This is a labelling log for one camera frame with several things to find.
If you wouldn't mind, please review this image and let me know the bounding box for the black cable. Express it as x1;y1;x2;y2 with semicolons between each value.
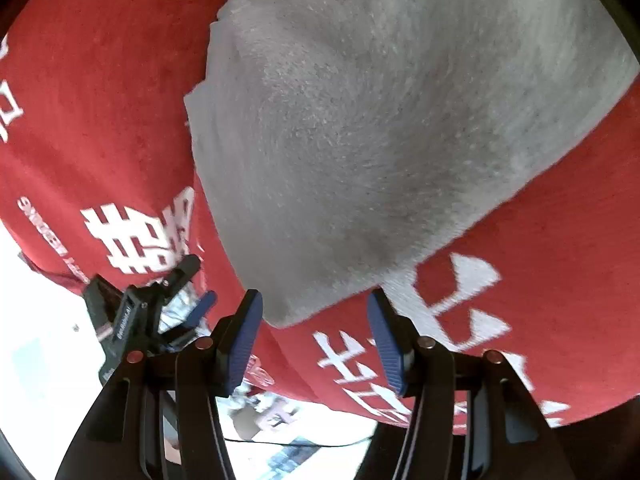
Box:
221;433;374;450

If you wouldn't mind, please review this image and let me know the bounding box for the red blanket with white print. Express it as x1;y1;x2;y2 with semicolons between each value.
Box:
1;0;639;426

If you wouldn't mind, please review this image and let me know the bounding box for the grey small garment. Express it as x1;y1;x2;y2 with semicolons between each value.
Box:
184;0;639;327

